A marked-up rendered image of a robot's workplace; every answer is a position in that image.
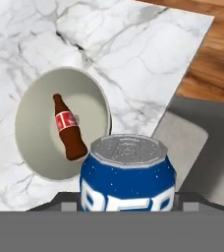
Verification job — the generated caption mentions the blue soda can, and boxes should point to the blue soda can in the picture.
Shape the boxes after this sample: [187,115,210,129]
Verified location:
[79,133,177,213]

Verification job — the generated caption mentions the white bowl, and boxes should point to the white bowl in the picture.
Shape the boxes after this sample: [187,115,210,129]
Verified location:
[14,66,113,182]

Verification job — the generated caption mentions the grey stool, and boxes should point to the grey stool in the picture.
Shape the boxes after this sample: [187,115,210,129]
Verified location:
[151,94,224,211]

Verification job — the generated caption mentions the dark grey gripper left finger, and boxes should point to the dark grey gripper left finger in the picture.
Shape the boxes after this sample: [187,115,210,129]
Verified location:
[27,191,83,213]

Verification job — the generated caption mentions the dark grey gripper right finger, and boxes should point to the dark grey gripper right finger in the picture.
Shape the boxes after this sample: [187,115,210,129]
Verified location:
[174,191,224,213]

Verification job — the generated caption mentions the brown soda bottle red label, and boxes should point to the brown soda bottle red label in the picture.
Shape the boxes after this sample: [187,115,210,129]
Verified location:
[52,93,88,161]

